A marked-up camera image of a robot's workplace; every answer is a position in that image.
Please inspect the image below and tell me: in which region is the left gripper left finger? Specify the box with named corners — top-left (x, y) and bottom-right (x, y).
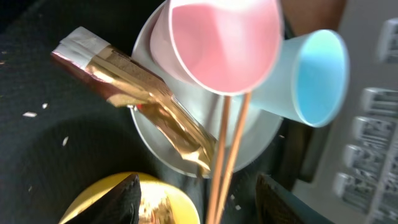
top-left (66, 174), bottom-right (141, 224)

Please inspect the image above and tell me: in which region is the yellow bowl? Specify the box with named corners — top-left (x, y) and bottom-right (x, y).
top-left (60, 172), bottom-right (201, 224)

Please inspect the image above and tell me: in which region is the gold snack wrapper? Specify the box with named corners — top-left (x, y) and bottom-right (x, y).
top-left (51, 27), bottom-right (216, 175)

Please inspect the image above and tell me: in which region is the wooden chopstick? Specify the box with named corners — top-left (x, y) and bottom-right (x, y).
top-left (206, 96), bottom-right (231, 224)
top-left (213, 92), bottom-right (252, 224)

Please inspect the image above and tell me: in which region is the round black tray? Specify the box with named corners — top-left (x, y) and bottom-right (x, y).
top-left (0, 0), bottom-right (315, 224)

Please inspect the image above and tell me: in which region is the grey dishwasher rack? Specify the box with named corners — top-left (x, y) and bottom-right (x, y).
top-left (293, 1), bottom-right (397, 223)

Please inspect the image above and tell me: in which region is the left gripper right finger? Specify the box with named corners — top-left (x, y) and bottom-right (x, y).
top-left (256, 174), bottom-right (333, 224)

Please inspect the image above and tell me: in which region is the pink cup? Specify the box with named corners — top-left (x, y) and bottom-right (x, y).
top-left (150, 0), bottom-right (284, 96)

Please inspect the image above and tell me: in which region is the blue cup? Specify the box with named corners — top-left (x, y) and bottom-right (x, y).
top-left (251, 29), bottom-right (349, 128)

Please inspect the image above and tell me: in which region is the light grey plate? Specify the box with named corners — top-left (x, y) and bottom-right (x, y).
top-left (131, 4), bottom-right (283, 177)

